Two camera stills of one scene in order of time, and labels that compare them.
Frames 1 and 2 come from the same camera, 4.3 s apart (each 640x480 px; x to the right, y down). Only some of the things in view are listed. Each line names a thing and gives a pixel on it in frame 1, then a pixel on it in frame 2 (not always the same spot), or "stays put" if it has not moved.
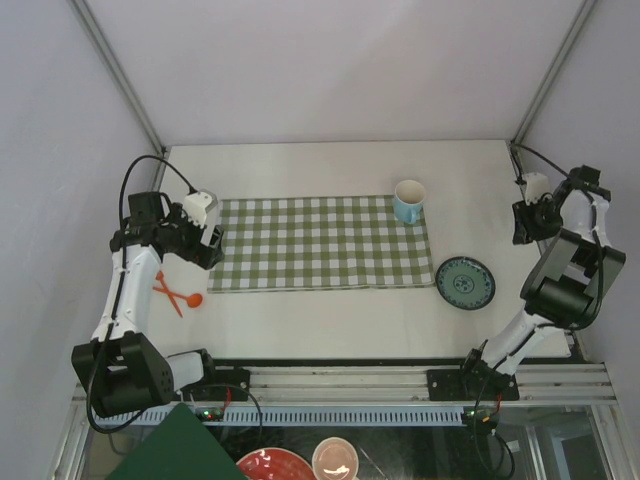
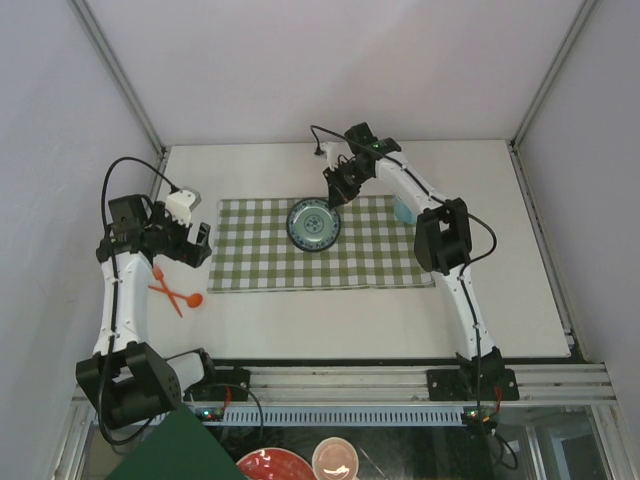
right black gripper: [525, 231] -> [338, 195]
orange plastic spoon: [193, 300] stays put
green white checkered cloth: [319, 244] stays put
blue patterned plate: [465, 282] -> [313, 225]
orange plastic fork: [160, 276] stays put
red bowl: [275, 464] stays put
